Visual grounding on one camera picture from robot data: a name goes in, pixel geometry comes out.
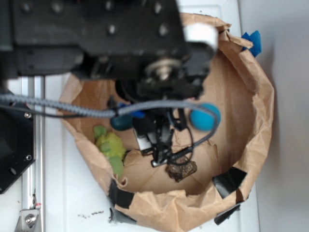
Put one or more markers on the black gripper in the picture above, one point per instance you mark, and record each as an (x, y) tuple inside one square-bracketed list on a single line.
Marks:
[(145, 48)]

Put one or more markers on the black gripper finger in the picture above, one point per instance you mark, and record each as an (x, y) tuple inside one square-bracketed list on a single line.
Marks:
[(156, 129)]

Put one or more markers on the dark green plastic pickle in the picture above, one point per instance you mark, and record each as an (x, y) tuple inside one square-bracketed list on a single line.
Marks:
[(122, 123)]

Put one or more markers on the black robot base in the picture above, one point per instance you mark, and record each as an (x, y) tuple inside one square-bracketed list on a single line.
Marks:
[(16, 142)]

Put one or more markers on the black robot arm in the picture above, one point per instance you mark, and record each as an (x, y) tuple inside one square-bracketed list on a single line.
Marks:
[(44, 37)]

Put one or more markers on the green plush toy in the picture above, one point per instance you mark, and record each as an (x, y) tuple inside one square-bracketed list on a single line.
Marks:
[(111, 146)]

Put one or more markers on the brown rock lump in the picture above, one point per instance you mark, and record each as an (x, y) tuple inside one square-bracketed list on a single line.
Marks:
[(181, 168)]

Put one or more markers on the blue textured ball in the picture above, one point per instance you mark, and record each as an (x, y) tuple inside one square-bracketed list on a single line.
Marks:
[(204, 121)]

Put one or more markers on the brown paper bag bin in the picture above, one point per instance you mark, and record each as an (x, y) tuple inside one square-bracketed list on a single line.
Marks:
[(227, 164)]

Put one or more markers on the aluminium rail frame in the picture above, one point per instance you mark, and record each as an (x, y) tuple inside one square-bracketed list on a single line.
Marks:
[(32, 216)]

